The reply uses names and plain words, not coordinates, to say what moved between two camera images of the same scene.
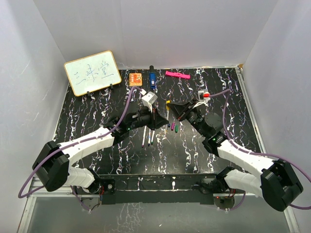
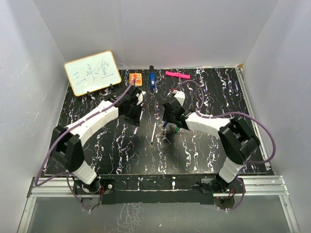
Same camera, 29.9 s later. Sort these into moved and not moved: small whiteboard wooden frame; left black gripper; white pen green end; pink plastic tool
Moved: left black gripper
Not moved: white pen green end; small whiteboard wooden frame; pink plastic tool
